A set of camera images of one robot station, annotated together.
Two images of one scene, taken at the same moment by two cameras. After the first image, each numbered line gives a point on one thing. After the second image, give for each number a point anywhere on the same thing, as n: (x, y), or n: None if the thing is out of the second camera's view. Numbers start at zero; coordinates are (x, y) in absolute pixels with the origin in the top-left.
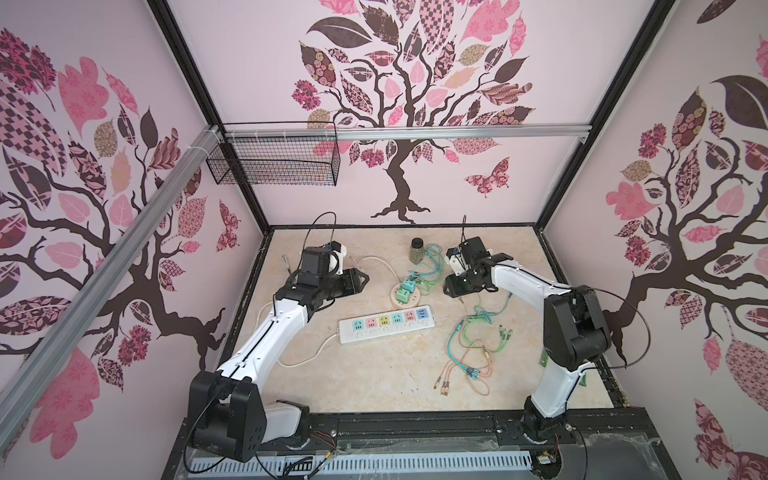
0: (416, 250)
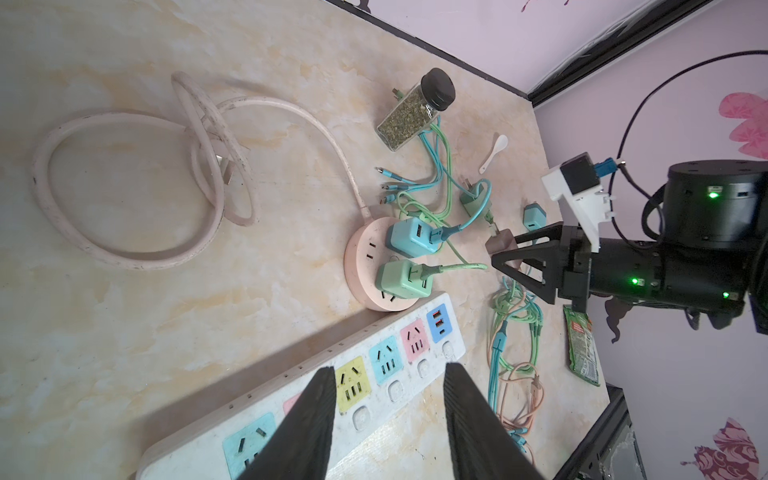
0: (437, 88)
